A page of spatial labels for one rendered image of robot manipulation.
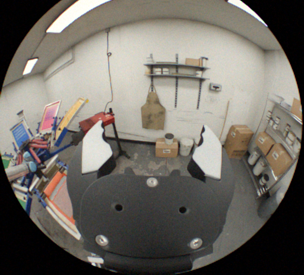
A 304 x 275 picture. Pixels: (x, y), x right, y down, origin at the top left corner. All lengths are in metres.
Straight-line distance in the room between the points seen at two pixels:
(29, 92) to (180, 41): 5.51
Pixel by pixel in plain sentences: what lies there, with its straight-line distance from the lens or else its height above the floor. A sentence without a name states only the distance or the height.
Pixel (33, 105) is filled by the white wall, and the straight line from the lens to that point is 5.30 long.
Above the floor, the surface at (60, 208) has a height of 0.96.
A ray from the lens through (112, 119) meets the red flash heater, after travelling 1.69.
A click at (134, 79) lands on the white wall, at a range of 2.07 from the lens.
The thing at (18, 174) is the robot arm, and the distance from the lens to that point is 0.86.
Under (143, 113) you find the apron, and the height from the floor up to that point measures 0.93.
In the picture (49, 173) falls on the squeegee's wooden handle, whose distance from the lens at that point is 1.21.
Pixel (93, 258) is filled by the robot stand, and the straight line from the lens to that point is 0.66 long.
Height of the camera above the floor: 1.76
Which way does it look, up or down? 29 degrees down
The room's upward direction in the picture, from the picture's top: 2 degrees counter-clockwise
